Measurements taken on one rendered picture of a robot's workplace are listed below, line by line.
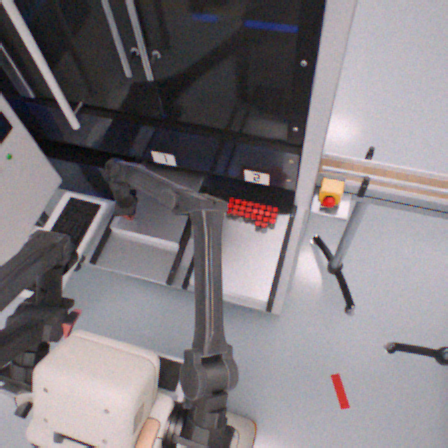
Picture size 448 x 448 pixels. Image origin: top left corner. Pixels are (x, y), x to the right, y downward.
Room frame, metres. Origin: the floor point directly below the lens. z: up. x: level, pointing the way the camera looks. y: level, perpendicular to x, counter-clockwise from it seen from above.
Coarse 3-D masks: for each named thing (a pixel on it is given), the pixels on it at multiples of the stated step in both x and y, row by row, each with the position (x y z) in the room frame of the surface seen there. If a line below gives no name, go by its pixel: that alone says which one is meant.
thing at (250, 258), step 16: (224, 224) 0.71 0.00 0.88; (240, 224) 0.70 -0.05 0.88; (224, 240) 0.65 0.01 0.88; (240, 240) 0.64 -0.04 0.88; (256, 240) 0.63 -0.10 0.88; (272, 240) 0.62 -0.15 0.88; (224, 256) 0.58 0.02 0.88; (240, 256) 0.58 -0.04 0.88; (256, 256) 0.57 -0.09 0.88; (272, 256) 0.56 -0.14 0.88; (192, 272) 0.53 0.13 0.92; (224, 272) 0.53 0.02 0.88; (240, 272) 0.52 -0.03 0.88; (256, 272) 0.51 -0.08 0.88; (272, 272) 0.50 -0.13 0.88; (224, 288) 0.47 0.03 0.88; (240, 288) 0.46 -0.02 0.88; (256, 288) 0.46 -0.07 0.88
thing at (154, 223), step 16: (144, 160) 1.03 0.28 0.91; (176, 176) 0.95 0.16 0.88; (192, 176) 0.94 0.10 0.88; (144, 192) 0.89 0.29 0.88; (144, 208) 0.82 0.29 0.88; (160, 208) 0.81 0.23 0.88; (112, 224) 0.75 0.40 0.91; (128, 224) 0.76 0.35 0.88; (144, 224) 0.75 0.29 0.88; (160, 224) 0.74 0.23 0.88; (176, 224) 0.74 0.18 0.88; (160, 240) 0.67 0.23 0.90; (176, 240) 0.67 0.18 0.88
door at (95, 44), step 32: (0, 0) 1.08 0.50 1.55; (32, 0) 1.04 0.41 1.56; (64, 0) 1.00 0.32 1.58; (96, 0) 0.96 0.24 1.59; (0, 32) 1.10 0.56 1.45; (32, 32) 1.06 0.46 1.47; (64, 32) 1.01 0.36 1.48; (96, 32) 0.98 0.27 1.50; (128, 32) 0.94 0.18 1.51; (32, 64) 1.08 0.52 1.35; (64, 64) 1.03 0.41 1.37; (96, 64) 0.99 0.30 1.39; (96, 96) 1.01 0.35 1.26; (128, 96) 0.96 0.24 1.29
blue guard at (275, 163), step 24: (24, 120) 1.14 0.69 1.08; (48, 120) 1.10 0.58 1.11; (96, 120) 1.02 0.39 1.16; (120, 120) 0.98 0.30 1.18; (96, 144) 1.04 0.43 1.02; (120, 144) 0.99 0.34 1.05; (144, 144) 0.95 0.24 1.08; (168, 144) 0.92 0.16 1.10; (192, 144) 0.88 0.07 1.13; (216, 144) 0.85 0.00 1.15; (240, 144) 0.82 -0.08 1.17; (216, 168) 0.85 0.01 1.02; (240, 168) 0.82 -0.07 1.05; (264, 168) 0.79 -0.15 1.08; (288, 168) 0.76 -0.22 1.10
